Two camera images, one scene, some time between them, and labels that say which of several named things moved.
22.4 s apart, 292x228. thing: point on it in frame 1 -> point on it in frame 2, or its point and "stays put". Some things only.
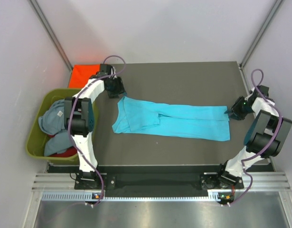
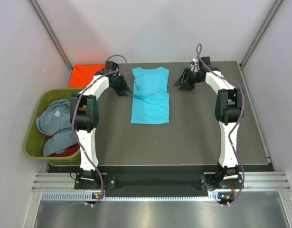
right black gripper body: x=240 y=109 -> x=191 y=79
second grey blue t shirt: x=58 y=143 stays put
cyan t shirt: x=203 y=122 -> x=150 y=100
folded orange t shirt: x=80 y=74 stays put
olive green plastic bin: x=41 y=102 stays put
